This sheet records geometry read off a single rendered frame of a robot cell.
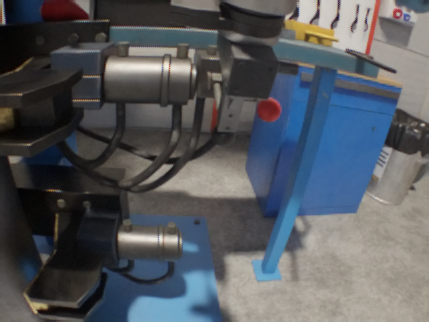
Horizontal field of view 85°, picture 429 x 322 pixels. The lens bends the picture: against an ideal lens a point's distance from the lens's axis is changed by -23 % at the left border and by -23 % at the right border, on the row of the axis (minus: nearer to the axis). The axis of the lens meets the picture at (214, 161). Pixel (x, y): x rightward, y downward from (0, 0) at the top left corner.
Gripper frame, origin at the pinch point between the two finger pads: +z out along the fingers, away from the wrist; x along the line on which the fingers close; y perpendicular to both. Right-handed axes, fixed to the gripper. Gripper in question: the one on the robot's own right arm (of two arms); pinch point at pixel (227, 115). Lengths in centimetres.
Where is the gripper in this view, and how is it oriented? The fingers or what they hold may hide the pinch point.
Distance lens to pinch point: 41.7
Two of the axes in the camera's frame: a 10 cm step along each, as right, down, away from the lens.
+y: 9.9, 0.4, 1.6
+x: -0.7, -7.6, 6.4
